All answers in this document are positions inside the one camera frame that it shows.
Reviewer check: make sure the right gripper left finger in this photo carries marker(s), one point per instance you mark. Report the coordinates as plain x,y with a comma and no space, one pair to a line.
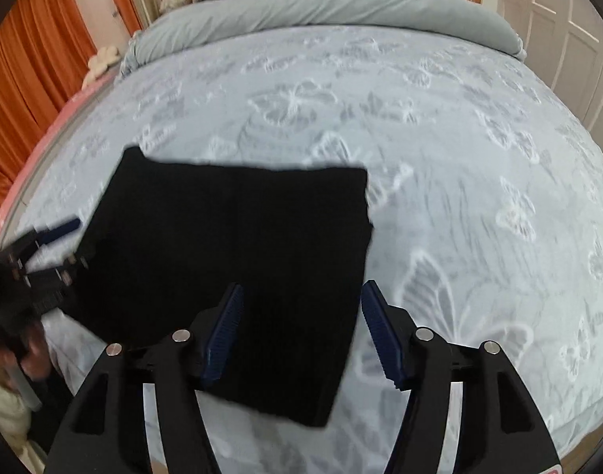
104,430

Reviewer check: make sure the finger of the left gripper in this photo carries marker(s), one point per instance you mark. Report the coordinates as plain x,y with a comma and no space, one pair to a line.
54,233

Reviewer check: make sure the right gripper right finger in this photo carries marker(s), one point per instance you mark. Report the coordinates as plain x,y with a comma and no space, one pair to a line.
500,428

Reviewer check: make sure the black pants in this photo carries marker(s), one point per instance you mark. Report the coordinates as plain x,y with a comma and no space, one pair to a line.
167,240

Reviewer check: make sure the orange curtain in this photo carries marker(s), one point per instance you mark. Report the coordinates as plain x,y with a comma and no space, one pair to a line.
44,49

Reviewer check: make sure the white plush toy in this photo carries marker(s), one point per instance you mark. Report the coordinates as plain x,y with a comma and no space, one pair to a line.
98,65

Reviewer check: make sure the grey butterfly bedspread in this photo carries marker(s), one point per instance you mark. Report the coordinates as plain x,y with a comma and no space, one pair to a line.
485,192

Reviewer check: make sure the grey rolled duvet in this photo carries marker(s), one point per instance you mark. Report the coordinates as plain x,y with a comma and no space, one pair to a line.
212,21

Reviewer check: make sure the white wardrobe doors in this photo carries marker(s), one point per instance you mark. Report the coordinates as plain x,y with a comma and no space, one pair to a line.
564,44

